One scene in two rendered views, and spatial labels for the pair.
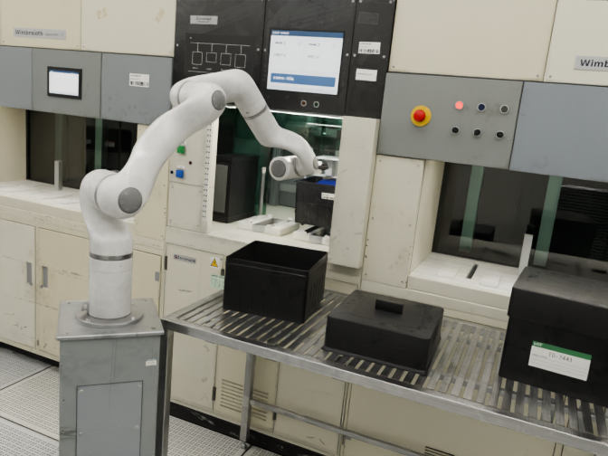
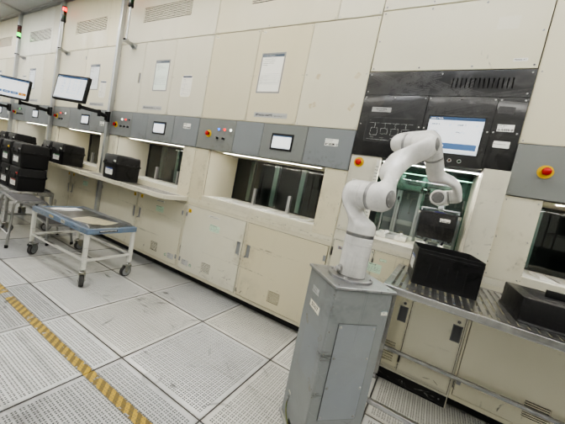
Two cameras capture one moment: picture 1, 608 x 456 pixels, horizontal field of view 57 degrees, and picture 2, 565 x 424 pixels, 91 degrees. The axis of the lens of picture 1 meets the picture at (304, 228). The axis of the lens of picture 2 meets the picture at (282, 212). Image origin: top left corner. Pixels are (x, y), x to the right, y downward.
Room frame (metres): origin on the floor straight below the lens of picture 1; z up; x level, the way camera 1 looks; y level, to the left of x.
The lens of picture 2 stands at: (0.32, 0.76, 1.10)
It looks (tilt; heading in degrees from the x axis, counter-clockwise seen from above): 5 degrees down; 6
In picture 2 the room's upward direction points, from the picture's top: 11 degrees clockwise
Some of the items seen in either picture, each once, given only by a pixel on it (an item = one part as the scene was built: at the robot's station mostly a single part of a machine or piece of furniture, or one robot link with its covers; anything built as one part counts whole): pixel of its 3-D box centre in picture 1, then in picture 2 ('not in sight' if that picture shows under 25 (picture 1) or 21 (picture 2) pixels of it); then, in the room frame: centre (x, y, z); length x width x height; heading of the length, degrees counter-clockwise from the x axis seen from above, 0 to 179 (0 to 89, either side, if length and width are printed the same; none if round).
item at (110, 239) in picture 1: (107, 212); (359, 207); (1.57, 0.57, 1.07); 0.19 x 0.12 x 0.24; 45
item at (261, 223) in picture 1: (269, 223); (392, 235); (2.46, 0.16, 0.89); 0.22 x 0.21 x 0.04; 158
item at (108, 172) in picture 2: not in sight; (121, 167); (3.11, 2.87, 0.93); 0.30 x 0.28 x 0.26; 65
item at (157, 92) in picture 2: not in sight; (167, 125); (3.39, 2.59, 1.50); 1.52 x 0.99 x 3.00; 68
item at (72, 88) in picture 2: not in sight; (88, 98); (3.16, 3.40, 1.59); 0.50 x 0.41 x 0.36; 158
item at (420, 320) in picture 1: (386, 322); (555, 308); (1.54, -0.27, 0.83); 0.29 x 0.29 x 0.13; 70
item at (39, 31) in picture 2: not in sight; (49, 113); (4.54, 5.36, 1.50); 1.52 x 0.99 x 3.00; 68
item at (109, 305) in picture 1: (110, 285); (355, 256); (1.55, 0.55, 0.85); 0.19 x 0.19 x 0.18
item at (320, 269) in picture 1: (277, 279); (441, 267); (1.79, 0.07, 0.85); 0.28 x 0.28 x 0.17; 76
